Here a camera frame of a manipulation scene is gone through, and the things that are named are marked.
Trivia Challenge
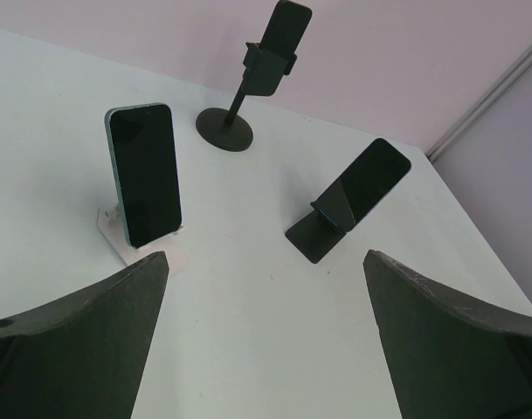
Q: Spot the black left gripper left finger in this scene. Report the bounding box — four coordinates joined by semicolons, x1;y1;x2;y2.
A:
0;251;169;418

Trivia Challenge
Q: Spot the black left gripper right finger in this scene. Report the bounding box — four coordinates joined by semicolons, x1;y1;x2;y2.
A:
363;251;532;418

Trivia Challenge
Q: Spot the white phone stand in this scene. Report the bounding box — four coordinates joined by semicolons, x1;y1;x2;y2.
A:
97;205;189;274

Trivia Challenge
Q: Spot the black folding phone stand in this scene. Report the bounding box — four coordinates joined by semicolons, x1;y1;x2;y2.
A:
285;179;356;264

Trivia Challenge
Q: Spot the blue-edged smartphone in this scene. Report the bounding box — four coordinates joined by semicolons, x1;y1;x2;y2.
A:
321;137;412;228

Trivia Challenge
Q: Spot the teal-edged smartphone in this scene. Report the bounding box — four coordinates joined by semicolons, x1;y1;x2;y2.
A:
104;103;183;249

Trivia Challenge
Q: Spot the black pole phone stand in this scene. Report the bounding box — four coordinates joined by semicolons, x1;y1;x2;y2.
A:
195;41;299;154

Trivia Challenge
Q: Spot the black smartphone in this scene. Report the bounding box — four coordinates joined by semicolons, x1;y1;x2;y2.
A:
259;1;313;59

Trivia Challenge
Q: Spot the aluminium corner post right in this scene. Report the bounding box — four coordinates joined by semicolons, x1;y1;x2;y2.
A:
425;44;532;163

